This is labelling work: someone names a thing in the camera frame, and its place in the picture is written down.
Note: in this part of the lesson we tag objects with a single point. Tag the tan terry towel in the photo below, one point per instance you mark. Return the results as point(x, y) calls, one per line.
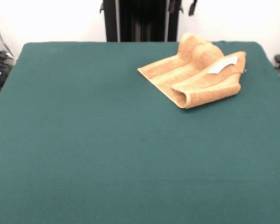
point(200, 88)

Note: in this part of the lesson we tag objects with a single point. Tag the dark green table cloth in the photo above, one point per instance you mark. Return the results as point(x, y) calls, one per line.
point(60, 151)

